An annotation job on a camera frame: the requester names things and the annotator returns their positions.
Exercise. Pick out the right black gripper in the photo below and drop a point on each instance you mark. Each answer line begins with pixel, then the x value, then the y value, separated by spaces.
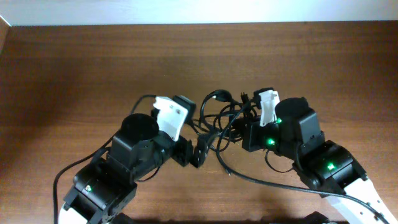
pixel 249 136

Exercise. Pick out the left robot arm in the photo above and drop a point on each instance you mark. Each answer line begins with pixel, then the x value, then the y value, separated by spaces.
pixel 133 154

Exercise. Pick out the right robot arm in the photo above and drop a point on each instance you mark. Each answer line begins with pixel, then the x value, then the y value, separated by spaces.
pixel 290 128

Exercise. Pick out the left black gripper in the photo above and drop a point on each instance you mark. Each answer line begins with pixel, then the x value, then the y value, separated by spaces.
pixel 181 154

